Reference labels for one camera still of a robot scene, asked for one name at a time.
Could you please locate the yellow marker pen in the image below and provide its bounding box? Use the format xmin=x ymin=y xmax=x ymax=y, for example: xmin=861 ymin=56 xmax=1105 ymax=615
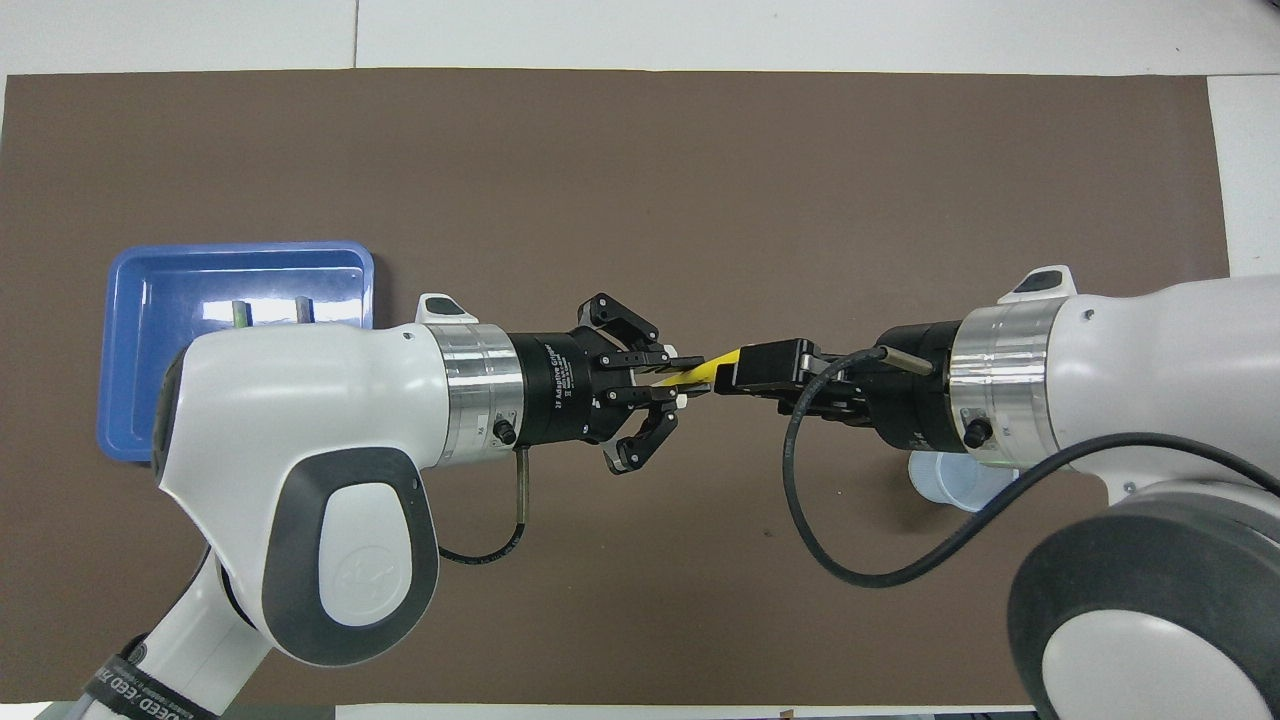
xmin=655 ymin=346 xmax=744 ymax=394

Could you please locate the blue plastic tray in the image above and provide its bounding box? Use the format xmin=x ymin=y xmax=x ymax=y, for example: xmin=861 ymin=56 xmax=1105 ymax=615
xmin=96 ymin=240 xmax=376 ymax=464

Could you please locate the black printed left arm strap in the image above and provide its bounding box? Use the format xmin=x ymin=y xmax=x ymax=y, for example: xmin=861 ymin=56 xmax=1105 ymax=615
xmin=80 ymin=654 xmax=218 ymax=720

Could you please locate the brown table mat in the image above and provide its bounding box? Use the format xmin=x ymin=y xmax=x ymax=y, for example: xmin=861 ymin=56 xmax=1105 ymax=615
xmin=0 ymin=67 xmax=1231 ymax=707

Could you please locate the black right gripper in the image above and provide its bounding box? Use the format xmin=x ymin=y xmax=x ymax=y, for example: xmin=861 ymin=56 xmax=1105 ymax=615
xmin=715 ymin=319 xmax=964 ymax=457

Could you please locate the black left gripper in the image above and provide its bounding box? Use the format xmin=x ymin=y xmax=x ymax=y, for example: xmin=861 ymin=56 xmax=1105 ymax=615
xmin=510 ymin=293 xmax=682 ymax=477

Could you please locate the translucent plastic cup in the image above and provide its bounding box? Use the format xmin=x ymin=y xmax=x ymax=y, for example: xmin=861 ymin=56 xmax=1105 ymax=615
xmin=908 ymin=449 xmax=1022 ymax=514

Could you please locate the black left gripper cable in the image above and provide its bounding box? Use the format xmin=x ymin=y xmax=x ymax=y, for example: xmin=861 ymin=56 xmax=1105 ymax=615
xmin=436 ymin=447 xmax=532 ymax=565

